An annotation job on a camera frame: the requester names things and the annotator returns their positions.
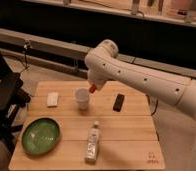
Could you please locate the black rectangular remote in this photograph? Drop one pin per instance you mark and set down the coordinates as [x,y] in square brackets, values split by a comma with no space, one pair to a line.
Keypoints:
[118,102]

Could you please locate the wooden folding table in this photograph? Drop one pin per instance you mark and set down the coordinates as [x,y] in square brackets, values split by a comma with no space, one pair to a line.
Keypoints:
[116,132]

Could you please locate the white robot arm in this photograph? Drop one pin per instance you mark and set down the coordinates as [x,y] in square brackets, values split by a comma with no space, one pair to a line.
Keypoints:
[172,89]

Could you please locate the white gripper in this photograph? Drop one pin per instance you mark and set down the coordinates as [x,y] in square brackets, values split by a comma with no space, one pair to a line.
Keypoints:
[96,79]

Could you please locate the red orange pepper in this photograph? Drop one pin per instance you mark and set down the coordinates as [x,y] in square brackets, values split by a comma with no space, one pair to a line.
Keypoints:
[92,88]

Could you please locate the black stand at left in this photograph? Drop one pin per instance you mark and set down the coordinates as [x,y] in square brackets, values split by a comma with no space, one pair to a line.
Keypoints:
[12,97]

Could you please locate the white rectangular sponge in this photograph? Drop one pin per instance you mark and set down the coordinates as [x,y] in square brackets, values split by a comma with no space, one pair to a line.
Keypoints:
[52,99]

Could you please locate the green round plate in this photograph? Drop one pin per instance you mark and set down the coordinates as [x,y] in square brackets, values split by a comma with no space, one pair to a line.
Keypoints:
[40,136]

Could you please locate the clear plastic bottle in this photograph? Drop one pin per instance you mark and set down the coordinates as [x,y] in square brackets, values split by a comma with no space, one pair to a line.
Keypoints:
[93,144]

